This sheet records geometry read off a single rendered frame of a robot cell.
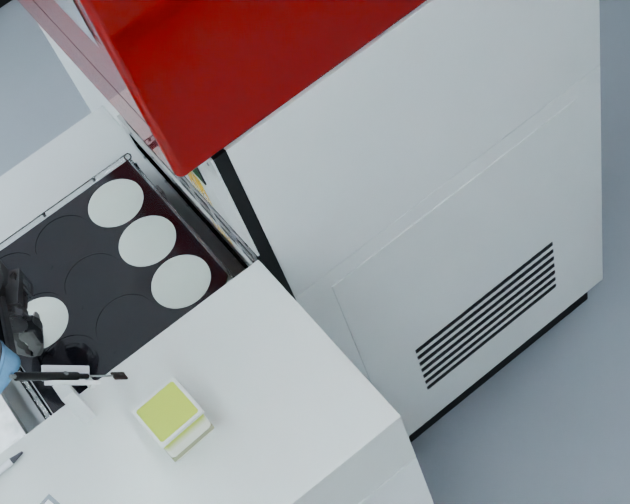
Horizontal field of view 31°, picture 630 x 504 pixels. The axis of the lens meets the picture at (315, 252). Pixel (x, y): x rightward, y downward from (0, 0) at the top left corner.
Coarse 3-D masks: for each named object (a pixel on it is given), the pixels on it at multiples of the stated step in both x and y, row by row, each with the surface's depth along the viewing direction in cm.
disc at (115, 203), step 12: (120, 180) 194; (96, 192) 194; (108, 192) 194; (120, 192) 193; (132, 192) 192; (96, 204) 193; (108, 204) 192; (120, 204) 192; (132, 204) 191; (96, 216) 191; (108, 216) 191; (120, 216) 190; (132, 216) 190
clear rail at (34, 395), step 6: (24, 384) 176; (30, 384) 176; (36, 390) 176; (30, 396) 175; (36, 396) 174; (36, 402) 174; (42, 402) 174; (42, 408) 173; (48, 408) 173; (42, 414) 172; (48, 414) 172
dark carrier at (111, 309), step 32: (64, 224) 192; (96, 224) 190; (128, 224) 189; (0, 256) 191; (32, 256) 190; (64, 256) 188; (96, 256) 187; (64, 288) 185; (96, 288) 183; (128, 288) 182; (96, 320) 180; (128, 320) 178; (160, 320) 177; (64, 352) 178; (96, 352) 177; (128, 352) 175
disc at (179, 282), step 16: (176, 256) 183; (192, 256) 182; (160, 272) 182; (176, 272) 181; (192, 272) 181; (208, 272) 180; (160, 288) 180; (176, 288) 180; (192, 288) 179; (176, 304) 178
